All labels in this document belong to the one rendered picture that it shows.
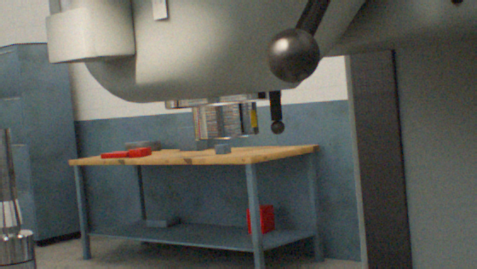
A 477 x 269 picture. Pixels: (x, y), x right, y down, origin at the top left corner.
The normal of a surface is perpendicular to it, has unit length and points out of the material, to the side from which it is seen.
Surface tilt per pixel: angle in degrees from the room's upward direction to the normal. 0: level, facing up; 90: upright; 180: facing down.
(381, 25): 117
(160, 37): 99
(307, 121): 90
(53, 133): 90
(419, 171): 90
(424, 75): 90
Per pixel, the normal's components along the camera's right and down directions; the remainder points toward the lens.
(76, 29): -0.70, 0.11
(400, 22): -0.58, 0.55
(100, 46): 0.71, -0.04
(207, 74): 0.15, 0.66
